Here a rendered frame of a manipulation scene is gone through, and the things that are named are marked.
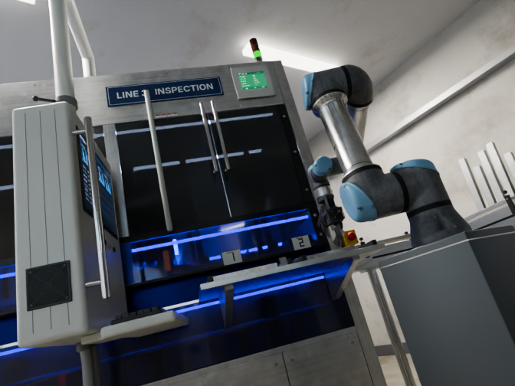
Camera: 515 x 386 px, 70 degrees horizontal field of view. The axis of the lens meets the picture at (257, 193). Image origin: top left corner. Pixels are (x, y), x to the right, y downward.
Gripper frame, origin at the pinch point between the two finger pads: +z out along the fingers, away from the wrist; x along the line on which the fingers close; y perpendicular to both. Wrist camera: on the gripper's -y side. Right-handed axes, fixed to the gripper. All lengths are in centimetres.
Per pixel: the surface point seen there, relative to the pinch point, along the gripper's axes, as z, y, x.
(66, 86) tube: -84, 9, -97
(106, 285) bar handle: 2, 31, -85
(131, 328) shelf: 15, 33, -80
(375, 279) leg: 16, -38, 31
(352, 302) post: 23.7, -23.6, 8.9
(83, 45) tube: -152, -40, -98
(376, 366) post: 52, -24, 10
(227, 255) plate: -10, -24, -43
